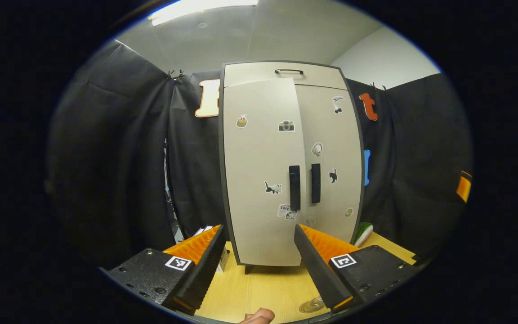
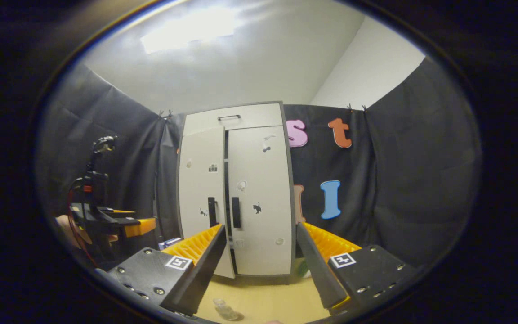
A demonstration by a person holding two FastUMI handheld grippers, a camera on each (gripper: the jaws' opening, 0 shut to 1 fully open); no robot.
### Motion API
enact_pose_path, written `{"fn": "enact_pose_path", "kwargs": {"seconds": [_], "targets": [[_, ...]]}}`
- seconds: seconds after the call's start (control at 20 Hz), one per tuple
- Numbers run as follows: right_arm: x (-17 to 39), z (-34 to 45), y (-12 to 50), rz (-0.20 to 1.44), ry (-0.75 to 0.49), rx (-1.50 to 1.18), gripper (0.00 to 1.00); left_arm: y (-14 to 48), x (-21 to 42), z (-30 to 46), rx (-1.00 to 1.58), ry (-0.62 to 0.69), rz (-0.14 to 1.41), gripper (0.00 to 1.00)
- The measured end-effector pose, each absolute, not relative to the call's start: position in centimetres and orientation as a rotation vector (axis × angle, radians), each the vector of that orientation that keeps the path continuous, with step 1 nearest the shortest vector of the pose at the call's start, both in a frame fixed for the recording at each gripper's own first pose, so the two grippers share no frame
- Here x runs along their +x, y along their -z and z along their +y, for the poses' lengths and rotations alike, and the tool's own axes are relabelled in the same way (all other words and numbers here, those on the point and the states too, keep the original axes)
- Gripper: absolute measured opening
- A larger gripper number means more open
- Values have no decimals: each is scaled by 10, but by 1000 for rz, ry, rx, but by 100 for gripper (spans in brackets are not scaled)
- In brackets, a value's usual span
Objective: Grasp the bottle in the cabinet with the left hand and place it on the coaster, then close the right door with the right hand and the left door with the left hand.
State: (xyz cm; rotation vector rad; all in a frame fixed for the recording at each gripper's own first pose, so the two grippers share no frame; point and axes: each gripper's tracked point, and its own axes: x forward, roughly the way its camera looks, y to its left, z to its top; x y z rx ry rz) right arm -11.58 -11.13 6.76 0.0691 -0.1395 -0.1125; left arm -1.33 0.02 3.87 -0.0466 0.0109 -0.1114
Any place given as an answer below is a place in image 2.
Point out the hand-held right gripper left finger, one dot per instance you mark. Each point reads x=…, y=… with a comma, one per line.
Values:
x=200, y=274

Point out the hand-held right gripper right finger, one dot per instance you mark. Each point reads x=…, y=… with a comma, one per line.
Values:
x=319, y=274

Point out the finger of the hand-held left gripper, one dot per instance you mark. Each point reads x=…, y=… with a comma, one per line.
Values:
x=117, y=211
x=140, y=226

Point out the clear glass bottle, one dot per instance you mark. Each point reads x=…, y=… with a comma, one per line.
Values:
x=225, y=309

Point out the white cabinet door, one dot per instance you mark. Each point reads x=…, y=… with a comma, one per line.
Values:
x=196, y=193
x=268, y=171

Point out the white and grey cabinet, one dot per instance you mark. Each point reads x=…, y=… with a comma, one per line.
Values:
x=226, y=171

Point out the white cabinet drawer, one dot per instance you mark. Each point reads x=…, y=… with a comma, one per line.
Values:
x=259, y=117

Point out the white printed box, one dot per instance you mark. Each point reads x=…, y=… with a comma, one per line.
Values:
x=169, y=243

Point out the black backdrop cloth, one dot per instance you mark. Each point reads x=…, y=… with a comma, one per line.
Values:
x=421, y=180

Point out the ceiling light panel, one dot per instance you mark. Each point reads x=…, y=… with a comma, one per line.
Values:
x=187, y=29

